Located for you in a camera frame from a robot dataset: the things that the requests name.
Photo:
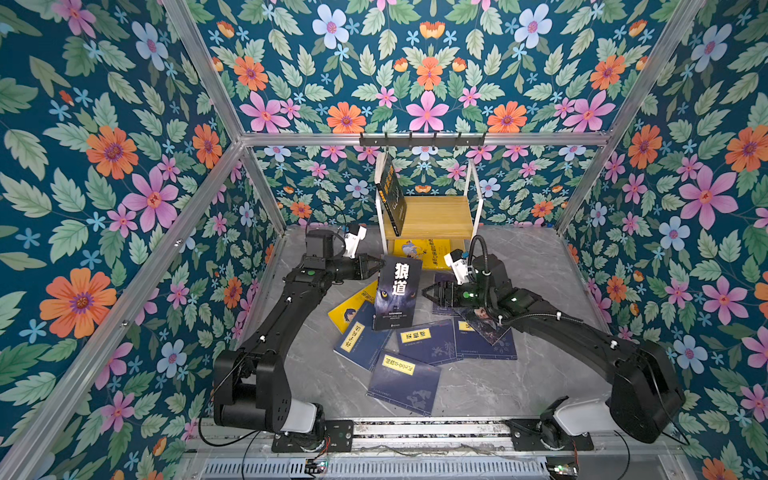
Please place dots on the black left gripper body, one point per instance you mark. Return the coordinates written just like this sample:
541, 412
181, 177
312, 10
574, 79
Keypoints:
344, 268

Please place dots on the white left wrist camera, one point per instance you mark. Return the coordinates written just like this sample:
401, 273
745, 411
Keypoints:
353, 237

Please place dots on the navy book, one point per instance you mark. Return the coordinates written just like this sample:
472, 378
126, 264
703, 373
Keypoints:
361, 344
405, 382
432, 343
471, 345

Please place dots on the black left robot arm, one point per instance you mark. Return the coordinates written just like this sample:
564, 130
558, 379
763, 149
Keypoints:
251, 390

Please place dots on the aluminium front rail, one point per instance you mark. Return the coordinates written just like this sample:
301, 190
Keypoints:
414, 437

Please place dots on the purple book underneath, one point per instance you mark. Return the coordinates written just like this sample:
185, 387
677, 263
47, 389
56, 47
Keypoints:
445, 279

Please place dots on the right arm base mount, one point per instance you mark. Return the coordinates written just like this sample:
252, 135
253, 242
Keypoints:
534, 434

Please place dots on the black wall hook rail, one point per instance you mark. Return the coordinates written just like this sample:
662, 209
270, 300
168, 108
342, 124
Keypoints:
408, 140

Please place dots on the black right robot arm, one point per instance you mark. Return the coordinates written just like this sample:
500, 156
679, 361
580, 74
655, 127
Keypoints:
645, 392

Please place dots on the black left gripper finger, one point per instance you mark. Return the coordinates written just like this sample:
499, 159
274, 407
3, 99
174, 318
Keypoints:
373, 270
373, 261

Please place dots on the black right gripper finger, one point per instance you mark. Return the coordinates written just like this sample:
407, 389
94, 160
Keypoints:
435, 300
432, 290

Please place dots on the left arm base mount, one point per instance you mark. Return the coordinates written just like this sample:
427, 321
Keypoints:
329, 436

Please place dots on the yellow cartoon book on table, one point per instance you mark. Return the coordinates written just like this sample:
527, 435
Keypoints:
342, 315

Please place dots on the navy book front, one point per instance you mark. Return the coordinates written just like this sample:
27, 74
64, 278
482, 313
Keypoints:
405, 382

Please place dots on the yellow book on shelf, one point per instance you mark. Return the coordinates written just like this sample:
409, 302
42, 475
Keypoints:
431, 252

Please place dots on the black wolf cover book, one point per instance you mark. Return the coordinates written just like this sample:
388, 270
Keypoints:
396, 293

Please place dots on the purple portrait book top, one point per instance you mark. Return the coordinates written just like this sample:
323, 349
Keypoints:
485, 324

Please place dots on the black book standing on shelf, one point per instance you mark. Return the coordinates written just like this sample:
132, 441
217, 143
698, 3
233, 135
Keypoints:
391, 194

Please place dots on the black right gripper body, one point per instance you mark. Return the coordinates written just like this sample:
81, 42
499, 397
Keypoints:
469, 296

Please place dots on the wooden white frame shelf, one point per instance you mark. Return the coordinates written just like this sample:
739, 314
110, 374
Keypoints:
455, 217

